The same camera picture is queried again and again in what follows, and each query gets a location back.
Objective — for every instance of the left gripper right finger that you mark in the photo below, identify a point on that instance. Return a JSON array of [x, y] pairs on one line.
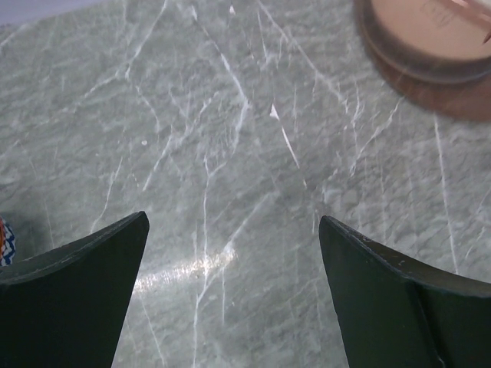
[[396, 311]]

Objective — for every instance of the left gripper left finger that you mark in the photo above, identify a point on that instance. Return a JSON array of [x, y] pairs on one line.
[[66, 307]]

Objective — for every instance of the plain cream plate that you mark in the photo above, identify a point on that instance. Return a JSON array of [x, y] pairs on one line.
[[442, 42]]

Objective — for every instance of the translucent pink plastic bin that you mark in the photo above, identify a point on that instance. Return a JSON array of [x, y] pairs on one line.
[[466, 101]]

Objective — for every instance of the blue yellow patterned bowl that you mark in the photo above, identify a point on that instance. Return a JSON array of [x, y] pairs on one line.
[[8, 247]]

